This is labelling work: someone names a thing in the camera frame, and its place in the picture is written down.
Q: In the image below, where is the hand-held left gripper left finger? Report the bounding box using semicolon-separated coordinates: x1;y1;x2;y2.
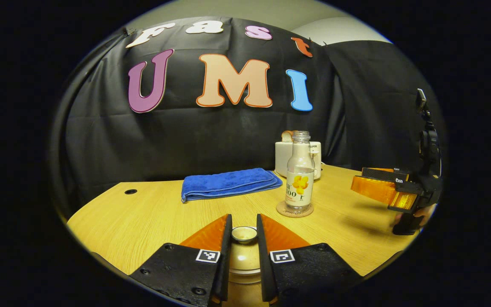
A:
128;213;232;307

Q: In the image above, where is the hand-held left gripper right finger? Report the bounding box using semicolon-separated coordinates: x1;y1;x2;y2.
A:
257;213;363;305

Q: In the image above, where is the cream teacup lid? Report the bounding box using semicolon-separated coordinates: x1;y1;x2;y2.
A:
228;226;263;273

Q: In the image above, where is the round wooden coaster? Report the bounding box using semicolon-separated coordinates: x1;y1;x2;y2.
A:
276;200;314;218

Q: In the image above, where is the clear glass water bottle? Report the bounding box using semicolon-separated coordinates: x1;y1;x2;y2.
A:
285;131;315;214

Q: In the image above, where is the folded blue towel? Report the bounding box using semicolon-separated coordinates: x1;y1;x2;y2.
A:
181;168;283;203

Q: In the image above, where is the white toaster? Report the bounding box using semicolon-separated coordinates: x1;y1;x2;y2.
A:
275;141;322;180

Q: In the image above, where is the black backdrop cloth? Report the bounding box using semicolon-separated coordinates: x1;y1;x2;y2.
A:
49;16;444;214

